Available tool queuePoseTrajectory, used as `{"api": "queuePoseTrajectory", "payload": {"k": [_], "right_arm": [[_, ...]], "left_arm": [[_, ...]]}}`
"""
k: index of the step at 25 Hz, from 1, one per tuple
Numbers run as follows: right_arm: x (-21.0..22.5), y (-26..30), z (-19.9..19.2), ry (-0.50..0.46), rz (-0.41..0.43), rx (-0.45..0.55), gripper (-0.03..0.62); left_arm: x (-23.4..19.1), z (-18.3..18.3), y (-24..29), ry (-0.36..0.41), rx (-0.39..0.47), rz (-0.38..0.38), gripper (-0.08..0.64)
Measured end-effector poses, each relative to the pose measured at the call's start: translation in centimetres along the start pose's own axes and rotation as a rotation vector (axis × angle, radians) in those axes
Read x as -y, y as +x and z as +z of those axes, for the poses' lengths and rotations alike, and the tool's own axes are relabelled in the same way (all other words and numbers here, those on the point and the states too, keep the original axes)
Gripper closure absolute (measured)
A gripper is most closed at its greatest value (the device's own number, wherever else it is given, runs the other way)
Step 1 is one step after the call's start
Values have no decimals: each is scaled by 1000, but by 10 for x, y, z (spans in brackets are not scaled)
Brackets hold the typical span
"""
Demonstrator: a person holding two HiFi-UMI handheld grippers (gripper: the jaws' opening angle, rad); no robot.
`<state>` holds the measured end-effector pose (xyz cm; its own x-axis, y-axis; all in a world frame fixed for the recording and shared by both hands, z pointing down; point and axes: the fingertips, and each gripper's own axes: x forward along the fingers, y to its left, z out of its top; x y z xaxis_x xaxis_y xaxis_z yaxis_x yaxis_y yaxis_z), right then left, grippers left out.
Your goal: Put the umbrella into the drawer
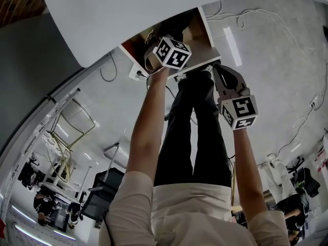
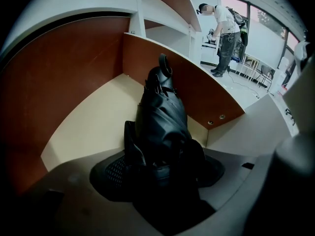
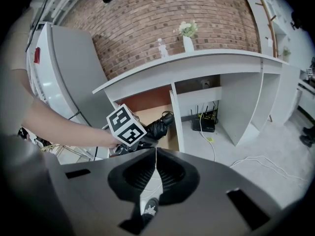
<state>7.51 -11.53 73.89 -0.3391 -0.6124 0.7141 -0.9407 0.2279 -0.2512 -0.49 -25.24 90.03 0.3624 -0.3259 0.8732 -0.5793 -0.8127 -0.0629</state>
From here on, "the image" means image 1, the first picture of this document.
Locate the black office chair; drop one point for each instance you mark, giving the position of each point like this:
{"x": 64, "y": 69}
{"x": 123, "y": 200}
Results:
{"x": 102, "y": 193}

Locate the person's right forearm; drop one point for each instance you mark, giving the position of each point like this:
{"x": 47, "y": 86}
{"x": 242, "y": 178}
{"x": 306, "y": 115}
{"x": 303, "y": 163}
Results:
{"x": 251, "y": 173}

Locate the person's left forearm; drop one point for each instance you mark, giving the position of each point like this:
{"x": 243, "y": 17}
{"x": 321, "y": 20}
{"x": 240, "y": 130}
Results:
{"x": 148, "y": 127}

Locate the black trousers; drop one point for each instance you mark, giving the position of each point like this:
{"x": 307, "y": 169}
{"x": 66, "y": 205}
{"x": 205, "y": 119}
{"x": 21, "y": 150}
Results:
{"x": 194, "y": 137}

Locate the white desk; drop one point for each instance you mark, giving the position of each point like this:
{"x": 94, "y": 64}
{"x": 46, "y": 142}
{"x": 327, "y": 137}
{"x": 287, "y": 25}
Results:
{"x": 115, "y": 14}

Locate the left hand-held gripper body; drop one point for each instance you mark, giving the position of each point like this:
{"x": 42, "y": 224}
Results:
{"x": 176, "y": 58}

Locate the white small table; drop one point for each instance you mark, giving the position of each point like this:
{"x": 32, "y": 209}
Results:
{"x": 77, "y": 186}

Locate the person's right hand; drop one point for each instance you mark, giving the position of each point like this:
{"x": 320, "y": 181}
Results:
{"x": 245, "y": 91}

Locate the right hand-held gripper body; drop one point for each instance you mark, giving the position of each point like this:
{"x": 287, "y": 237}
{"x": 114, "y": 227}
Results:
{"x": 241, "y": 111}

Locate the person's black shoe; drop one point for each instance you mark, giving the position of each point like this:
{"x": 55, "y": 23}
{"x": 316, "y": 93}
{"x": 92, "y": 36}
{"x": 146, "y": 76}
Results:
{"x": 212, "y": 65}
{"x": 182, "y": 77}

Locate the beige shirt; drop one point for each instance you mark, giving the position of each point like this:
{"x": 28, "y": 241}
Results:
{"x": 194, "y": 214}

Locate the person's right black shoe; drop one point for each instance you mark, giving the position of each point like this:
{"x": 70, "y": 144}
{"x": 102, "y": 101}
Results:
{"x": 212, "y": 65}

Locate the small white power strip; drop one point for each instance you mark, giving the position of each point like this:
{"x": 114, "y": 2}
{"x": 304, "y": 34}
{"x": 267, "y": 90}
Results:
{"x": 313, "y": 101}

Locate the person's left black shoe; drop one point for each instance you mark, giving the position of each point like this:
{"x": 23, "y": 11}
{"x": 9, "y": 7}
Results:
{"x": 182, "y": 77}

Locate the white metal shelf rack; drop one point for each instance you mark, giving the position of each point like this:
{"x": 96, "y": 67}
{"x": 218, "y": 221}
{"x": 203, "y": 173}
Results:
{"x": 33, "y": 142}

